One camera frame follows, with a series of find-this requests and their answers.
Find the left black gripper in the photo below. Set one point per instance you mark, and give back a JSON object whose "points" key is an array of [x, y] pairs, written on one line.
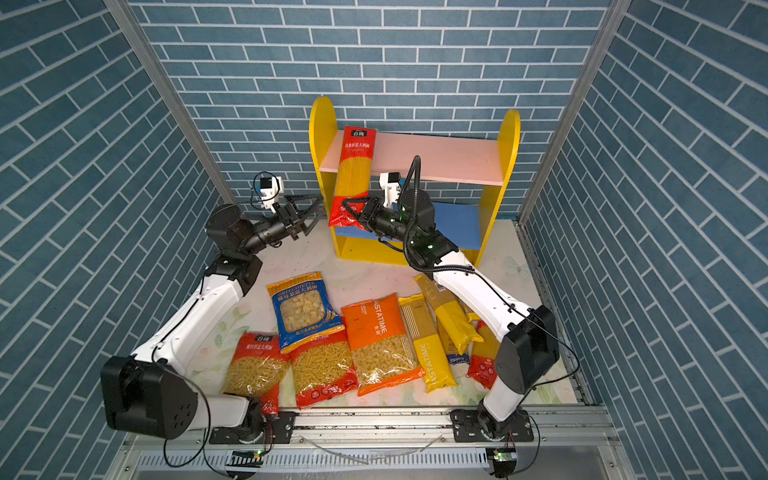
{"points": [[288, 218]]}

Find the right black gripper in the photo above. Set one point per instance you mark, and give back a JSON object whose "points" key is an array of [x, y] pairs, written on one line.
{"points": [[360, 218]]}

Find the red spaghetti pack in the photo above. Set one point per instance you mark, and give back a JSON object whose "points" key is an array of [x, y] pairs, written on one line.
{"points": [[482, 358], [354, 172]]}

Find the dark blue spaghetti pack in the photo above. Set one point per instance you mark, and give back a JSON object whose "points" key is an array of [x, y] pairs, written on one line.
{"points": [[450, 349]]}

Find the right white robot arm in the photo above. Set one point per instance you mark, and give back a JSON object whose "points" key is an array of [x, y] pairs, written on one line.
{"points": [[529, 344]]}

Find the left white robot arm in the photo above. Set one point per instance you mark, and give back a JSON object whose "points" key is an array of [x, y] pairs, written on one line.
{"points": [[150, 391]]}

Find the yellow shelf with coloured boards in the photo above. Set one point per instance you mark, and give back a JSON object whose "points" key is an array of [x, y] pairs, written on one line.
{"points": [[488, 163]]}

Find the blue orecchiette pasta bag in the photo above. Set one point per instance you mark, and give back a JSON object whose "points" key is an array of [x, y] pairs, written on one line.
{"points": [[303, 311]]}

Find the yellow spaghetti pack upper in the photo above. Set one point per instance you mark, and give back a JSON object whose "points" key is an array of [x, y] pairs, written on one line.
{"points": [[449, 313]]}

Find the orange Pastatime macaroni bag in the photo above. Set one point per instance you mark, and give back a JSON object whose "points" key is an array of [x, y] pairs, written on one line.
{"points": [[383, 354]]}

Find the red fusilli bag centre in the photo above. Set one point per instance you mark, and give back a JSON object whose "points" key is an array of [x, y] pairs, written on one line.
{"points": [[323, 369]]}

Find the yellow Pastatime spaghetti pack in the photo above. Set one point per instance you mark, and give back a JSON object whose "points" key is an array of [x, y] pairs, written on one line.
{"points": [[426, 342]]}

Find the red macaroni bag left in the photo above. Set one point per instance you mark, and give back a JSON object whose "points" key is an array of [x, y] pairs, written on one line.
{"points": [[256, 370]]}

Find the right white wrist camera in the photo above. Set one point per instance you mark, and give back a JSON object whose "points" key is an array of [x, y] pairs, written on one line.
{"points": [[390, 182]]}

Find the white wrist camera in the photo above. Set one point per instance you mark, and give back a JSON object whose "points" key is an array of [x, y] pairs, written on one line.
{"points": [[269, 189], [390, 182]]}

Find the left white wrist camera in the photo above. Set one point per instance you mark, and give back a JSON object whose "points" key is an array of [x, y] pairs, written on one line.
{"points": [[269, 189]]}

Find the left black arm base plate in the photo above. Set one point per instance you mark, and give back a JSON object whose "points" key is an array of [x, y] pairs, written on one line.
{"points": [[266, 430]]}

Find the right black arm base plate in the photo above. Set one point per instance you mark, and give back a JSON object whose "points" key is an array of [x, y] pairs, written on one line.
{"points": [[477, 425]]}

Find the aluminium mounting rail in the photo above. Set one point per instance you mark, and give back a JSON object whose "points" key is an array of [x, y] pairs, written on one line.
{"points": [[415, 427]]}

